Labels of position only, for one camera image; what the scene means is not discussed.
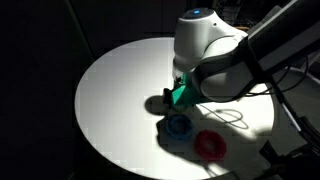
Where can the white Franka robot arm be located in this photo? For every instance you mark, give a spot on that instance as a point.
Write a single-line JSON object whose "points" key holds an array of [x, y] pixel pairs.
{"points": [[200, 36]]}

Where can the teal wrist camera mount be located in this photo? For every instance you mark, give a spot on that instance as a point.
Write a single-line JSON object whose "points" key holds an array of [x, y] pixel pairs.
{"points": [[183, 94]]}

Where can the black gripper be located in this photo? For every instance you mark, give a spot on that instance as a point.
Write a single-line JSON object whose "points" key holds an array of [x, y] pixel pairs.
{"points": [[167, 97]]}

